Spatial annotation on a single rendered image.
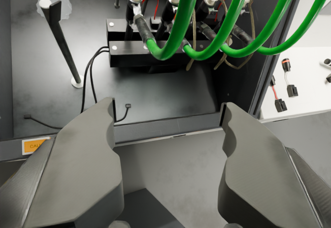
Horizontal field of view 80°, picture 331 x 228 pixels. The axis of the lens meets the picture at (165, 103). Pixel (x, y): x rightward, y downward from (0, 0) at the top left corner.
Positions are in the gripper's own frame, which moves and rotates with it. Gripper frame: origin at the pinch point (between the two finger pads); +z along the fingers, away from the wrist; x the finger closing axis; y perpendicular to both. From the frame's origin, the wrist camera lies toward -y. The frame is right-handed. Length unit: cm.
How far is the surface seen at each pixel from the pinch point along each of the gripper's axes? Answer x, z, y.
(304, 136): 135, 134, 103
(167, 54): 0.0, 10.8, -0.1
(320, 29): 47, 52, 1
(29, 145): -27.0, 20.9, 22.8
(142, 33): -3.7, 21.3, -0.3
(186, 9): 1.4, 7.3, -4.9
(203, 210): 34, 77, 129
